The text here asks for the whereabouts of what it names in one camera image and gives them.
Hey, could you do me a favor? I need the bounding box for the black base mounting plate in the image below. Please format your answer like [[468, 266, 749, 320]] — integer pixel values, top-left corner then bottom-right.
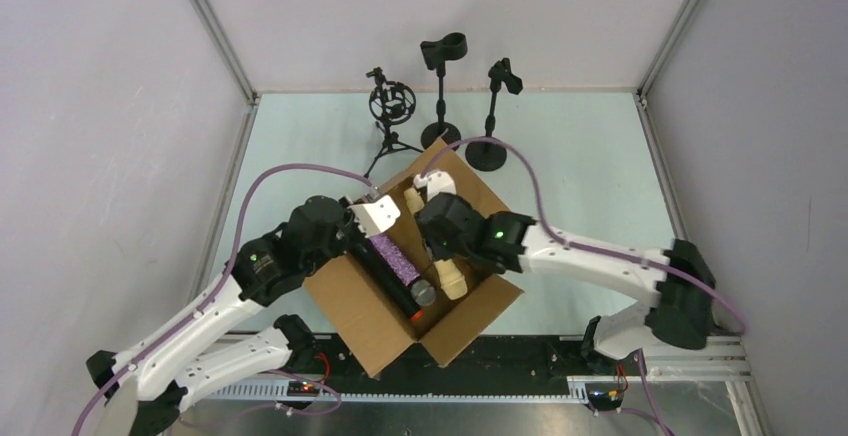
[[317, 333, 593, 397]]

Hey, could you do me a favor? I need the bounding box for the black round-base clamp stand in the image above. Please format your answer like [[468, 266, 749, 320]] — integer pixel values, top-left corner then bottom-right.
[[465, 57, 524, 172]]

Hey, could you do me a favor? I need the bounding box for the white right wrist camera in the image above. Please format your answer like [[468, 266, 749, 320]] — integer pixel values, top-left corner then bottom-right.
[[413, 169, 457, 203]]

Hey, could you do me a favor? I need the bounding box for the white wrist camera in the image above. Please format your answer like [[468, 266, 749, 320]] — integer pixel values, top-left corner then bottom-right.
[[413, 169, 457, 203], [348, 194, 400, 238]]

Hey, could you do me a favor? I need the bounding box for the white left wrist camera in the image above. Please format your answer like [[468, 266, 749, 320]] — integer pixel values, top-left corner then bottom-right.
[[348, 194, 400, 238]]

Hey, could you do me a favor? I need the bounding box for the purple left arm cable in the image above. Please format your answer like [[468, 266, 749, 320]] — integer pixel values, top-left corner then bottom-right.
[[71, 163, 379, 436]]

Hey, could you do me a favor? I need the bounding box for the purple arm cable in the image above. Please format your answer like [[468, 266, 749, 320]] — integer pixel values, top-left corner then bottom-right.
[[71, 163, 379, 436], [418, 136, 749, 336]]

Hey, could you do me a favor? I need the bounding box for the purple glitter microphone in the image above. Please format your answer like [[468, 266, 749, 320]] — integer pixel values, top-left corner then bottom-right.
[[369, 233, 436, 307]]

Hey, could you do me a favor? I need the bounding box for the black tripod shock mount stand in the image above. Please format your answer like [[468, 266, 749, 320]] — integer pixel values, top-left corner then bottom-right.
[[364, 67, 423, 178]]

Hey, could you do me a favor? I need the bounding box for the left base circuit board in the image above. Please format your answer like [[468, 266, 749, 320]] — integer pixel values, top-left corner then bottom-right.
[[286, 380, 322, 398]]

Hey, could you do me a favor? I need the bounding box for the brown cardboard box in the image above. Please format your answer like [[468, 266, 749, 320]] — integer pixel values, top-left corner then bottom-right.
[[305, 140, 523, 377]]

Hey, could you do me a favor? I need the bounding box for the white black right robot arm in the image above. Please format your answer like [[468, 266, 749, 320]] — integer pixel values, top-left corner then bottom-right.
[[411, 193, 715, 364]]

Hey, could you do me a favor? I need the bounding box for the beige microphone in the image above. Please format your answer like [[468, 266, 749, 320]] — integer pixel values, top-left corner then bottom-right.
[[404, 187, 468, 301]]

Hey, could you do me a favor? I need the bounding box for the grey slotted cable duct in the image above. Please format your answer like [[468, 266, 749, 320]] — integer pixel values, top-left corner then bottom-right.
[[205, 379, 589, 405]]

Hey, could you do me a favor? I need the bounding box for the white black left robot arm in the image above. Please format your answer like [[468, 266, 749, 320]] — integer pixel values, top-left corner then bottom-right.
[[86, 196, 399, 435]]

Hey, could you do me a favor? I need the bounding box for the base circuit board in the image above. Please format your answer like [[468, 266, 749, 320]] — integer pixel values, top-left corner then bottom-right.
[[286, 380, 322, 398], [586, 390, 626, 413]]

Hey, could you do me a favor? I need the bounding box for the right base circuit board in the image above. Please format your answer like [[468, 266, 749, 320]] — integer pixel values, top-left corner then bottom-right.
[[586, 390, 626, 413]]

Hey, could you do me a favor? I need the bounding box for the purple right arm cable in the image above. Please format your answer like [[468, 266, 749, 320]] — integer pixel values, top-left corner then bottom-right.
[[418, 136, 749, 336]]

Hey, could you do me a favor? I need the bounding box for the black round-base clip stand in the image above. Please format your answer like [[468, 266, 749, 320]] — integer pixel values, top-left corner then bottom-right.
[[420, 32, 468, 148]]

